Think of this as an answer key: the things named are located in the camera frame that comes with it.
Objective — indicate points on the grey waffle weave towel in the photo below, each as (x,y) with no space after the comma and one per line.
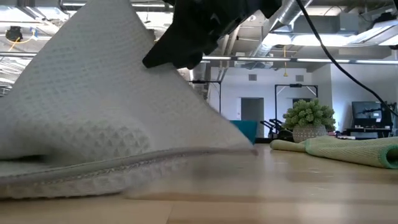
(93,109)

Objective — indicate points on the white patterned plant pot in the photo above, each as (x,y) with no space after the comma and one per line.
(308,133)

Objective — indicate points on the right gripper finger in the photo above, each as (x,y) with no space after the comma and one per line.
(180,51)

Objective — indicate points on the green microfiber towel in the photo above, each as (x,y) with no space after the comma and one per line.
(342,149)

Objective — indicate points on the black desk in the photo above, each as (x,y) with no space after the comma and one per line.
(367,130)

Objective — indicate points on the grey door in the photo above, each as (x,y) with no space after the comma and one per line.
(252,109)

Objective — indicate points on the silver ventilation duct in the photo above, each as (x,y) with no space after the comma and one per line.
(199,74)

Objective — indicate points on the black metal frame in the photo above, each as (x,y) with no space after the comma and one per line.
(295,85)
(208,81)

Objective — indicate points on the black floor equipment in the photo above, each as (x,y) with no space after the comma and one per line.
(273,124)

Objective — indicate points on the green artificial plant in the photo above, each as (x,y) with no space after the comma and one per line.
(309,113)

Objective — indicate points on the black computer monitor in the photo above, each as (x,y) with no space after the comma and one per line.
(363,109)

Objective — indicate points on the teal storage bin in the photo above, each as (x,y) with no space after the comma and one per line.
(247,130)

